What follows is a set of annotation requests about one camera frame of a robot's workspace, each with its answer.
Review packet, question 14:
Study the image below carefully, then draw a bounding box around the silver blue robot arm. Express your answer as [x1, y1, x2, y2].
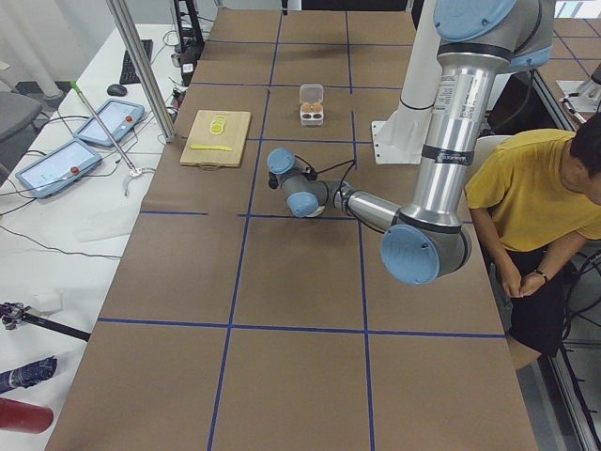
[267, 1, 555, 285]

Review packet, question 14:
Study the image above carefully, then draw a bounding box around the clear plastic egg box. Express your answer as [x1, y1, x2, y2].
[299, 84, 324, 127]

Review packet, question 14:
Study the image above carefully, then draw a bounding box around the white ceramic bowl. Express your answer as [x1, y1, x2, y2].
[306, 206, 325, 218]

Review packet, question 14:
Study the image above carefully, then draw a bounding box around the bamboo cutting board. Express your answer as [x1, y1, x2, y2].
[179, 110, 251, 168]

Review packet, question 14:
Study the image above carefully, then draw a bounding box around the yellow plastic knife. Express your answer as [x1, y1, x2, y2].
[190, 145, 233, 151]

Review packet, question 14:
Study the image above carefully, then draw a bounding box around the long metal grabber stick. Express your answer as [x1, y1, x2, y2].
[70, 81, 154, 197]

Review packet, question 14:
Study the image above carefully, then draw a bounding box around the far blue teach pendant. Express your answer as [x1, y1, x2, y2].
[73, 99, 146, 148]

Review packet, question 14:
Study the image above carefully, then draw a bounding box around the blue teach pendant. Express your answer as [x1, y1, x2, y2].
[73, 99, 146, 148]
[16, 138, 102, 199]

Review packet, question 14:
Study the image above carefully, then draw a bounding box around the black keyboard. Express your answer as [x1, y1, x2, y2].
[119, 39, 155, 86]

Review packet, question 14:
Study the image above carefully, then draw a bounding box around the black computer mouse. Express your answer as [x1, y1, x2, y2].
[106, 84, 128, 97]

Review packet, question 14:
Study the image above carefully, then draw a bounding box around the person in yellow shirt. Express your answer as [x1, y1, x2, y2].
[465, 114, 600, 369]

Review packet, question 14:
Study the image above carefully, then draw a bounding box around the near blue teach pendant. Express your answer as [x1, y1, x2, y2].
[16, 138, 102, 199]

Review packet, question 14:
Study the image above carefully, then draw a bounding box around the black tripod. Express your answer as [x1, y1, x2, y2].
[1, 303, 91, 342]

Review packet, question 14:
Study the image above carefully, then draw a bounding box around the folded blue umbrella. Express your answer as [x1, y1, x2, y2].
[0, 356, 57, 394]

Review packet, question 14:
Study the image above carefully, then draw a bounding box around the red bottle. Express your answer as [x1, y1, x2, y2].
[1, 398, 54, 434]

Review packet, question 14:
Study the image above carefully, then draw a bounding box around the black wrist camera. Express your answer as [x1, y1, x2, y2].
[268, 172, 279, 190]

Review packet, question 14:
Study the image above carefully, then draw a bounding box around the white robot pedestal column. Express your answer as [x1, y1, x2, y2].
[372, 0, 441, 164]

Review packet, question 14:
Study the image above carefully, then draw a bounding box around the aluminium frame post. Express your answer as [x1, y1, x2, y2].
[106, 0, 176, 143]

